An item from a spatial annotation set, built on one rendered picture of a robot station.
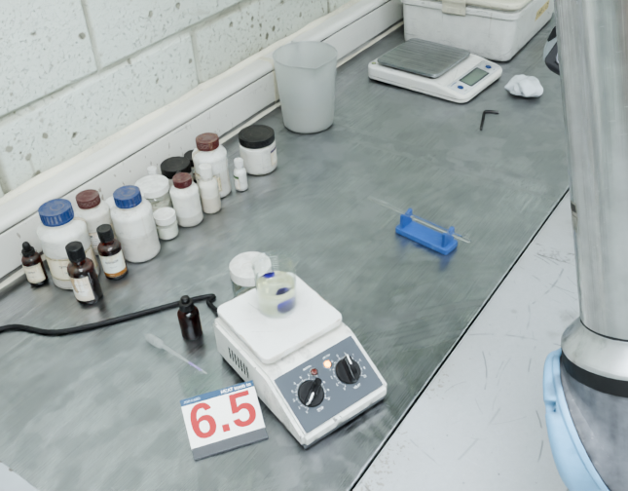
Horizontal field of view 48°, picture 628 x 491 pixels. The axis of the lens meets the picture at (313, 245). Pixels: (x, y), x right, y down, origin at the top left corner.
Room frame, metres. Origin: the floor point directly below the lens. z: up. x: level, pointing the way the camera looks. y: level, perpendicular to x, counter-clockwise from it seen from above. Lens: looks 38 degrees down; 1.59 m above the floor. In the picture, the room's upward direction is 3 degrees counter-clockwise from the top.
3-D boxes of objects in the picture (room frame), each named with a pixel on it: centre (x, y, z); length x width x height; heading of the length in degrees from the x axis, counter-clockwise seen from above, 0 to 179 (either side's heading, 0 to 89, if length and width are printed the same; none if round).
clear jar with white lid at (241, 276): (0.76, 0.09, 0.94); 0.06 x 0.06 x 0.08
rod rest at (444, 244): (0.90, -0.18, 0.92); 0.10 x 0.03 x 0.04; 46
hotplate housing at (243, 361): (0.63, 0.03, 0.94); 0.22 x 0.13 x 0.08; 35
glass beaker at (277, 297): (0.66, 0.05, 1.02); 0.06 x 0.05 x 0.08; 102
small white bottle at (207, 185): (1.02, 0.17, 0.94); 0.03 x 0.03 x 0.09
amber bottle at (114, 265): (0.85, 0.31, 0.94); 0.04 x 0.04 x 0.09
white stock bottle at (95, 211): (0.93, 0.35, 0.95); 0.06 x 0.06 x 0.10
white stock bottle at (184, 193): (0.99, 0.21, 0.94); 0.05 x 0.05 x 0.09
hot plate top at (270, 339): (0.65, 0.05, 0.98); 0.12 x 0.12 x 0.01; 35
